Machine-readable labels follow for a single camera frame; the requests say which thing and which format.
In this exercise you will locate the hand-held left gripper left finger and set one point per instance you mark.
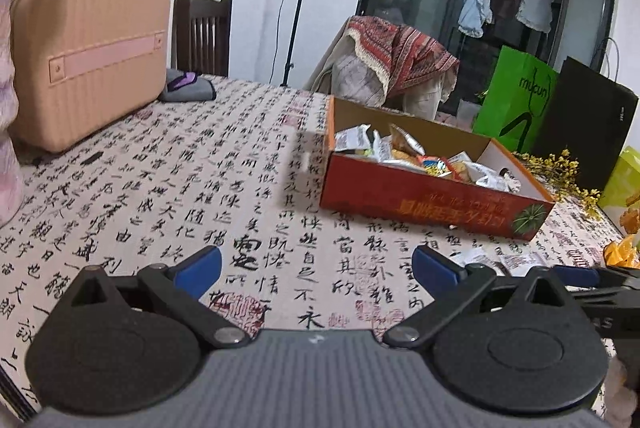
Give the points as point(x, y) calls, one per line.
point(197, 270)

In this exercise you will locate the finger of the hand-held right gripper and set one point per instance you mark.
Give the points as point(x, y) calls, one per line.
point(580, 276)
point(610, 298)

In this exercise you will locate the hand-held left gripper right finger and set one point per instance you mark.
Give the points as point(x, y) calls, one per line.
point(434, 270)

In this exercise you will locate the orange red cardboard box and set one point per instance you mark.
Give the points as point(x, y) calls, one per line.
point(425, 203)

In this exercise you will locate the pile of white snack packets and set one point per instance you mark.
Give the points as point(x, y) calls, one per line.
point(480, 170)

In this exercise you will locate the person's right hand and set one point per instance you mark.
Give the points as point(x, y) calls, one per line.
point(625, 390)

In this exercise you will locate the orange yellow snack packet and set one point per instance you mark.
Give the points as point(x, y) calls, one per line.
point(622, 253)

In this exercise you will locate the yellow-green carton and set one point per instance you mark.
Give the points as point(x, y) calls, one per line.
point(625, 178)

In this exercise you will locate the calligraphy printed tablecloth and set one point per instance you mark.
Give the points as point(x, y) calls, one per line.
point(125, 188)

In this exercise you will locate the yellow flower sprig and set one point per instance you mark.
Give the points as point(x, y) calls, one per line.
point(560, 168)

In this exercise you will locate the black paper bag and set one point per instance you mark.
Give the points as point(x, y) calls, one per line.
point(585, 133)

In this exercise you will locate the green paper bag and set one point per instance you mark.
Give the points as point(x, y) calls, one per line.
point(510, 108)

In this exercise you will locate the grey purple pouch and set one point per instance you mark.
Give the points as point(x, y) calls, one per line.
point(187, 88)

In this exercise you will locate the chair draped with patterned cloth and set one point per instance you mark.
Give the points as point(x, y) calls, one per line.
point(350, 78)

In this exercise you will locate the dark wooden chair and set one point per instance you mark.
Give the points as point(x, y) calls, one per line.
point(200, 33)

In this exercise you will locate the pink hard-shell suitcase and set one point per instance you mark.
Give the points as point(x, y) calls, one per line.
point(90, 58)

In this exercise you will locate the hanging white garment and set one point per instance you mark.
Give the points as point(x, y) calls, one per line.
point(537, 3)

